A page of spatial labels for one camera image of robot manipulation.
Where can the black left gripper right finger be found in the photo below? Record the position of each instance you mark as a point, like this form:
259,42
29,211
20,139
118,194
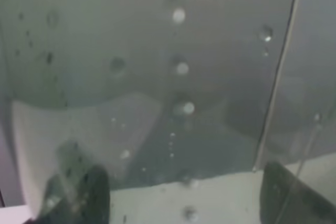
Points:
286,199

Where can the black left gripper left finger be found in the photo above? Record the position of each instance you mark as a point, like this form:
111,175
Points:
84,201

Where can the green transparent water bottle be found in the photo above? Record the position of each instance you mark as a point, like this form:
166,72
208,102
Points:
182,102

